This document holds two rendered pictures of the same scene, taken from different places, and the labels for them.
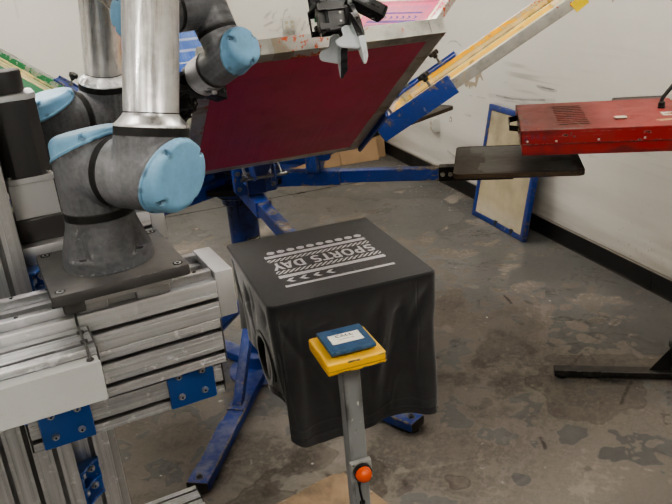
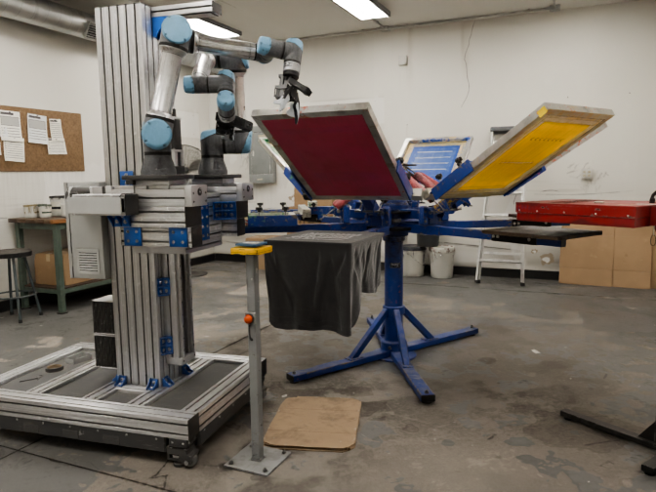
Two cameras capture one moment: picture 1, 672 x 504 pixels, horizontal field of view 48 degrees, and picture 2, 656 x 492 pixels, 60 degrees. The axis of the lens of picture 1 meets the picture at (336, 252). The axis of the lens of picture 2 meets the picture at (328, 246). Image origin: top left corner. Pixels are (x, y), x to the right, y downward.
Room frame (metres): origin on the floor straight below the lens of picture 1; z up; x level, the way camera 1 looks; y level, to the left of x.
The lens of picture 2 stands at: (-0.16, -1.82, 1.25)
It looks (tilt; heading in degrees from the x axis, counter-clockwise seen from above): 7 degrees down; 42
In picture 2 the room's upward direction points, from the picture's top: 1 degrees counter-clockwise
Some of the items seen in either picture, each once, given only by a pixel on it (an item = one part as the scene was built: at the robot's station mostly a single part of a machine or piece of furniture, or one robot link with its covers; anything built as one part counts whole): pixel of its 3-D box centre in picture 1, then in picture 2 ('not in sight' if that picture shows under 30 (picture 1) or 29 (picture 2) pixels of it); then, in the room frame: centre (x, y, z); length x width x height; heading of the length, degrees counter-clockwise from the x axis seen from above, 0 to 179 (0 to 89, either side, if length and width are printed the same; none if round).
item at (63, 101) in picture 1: (54, 121); (213, 142); (1.67, 0.60, 1.42); 0.13 x 0.12 x 0.14; 135
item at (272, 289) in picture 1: (323, 257); (326, 236); (1.91, 0.04, 0.95); 0.48 x 0.44 x 0.01; 18
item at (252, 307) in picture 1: (265, 323); not in sight; (1.86, 0.21, 0.79); 0.46 x 0.09 x 0.33; 18
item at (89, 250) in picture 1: (103, 232); (158, 163); (1.21, 0.39, 1.31); 0.15 x 0.15 x 0.10
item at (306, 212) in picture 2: not in sight; (258, 205); (2.30, 0.98, 1.05); 1.08 x 0.61 x 0.23; 138
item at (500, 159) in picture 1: (400, 171); (472, 231); (2.83, -0.28, 0.91); 1.34 x 0.40 x 0.08; 78
